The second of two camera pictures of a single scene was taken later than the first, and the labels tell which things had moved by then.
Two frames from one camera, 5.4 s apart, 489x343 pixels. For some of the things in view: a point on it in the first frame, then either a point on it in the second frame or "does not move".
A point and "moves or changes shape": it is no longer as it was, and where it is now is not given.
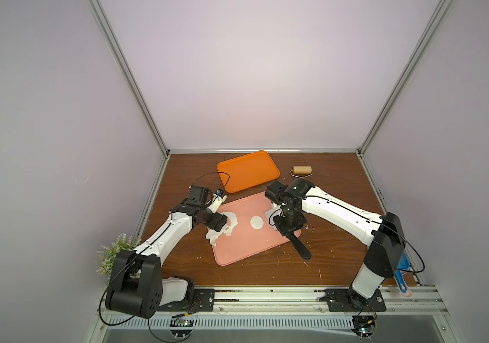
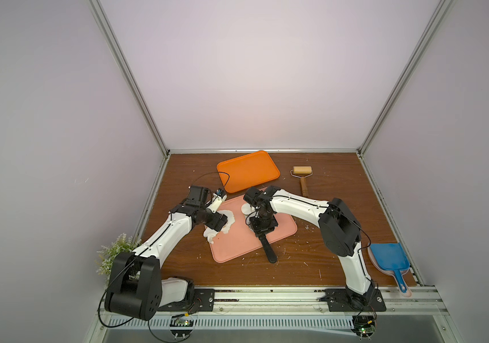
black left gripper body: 211,219 does not move
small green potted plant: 106,254 does not move
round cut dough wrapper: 257,222 moves or changes shape
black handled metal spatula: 292,237 → 267,249
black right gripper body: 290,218 → 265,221
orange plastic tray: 247,171 does not move
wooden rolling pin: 302,171 does not move
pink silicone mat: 252,234 does not move
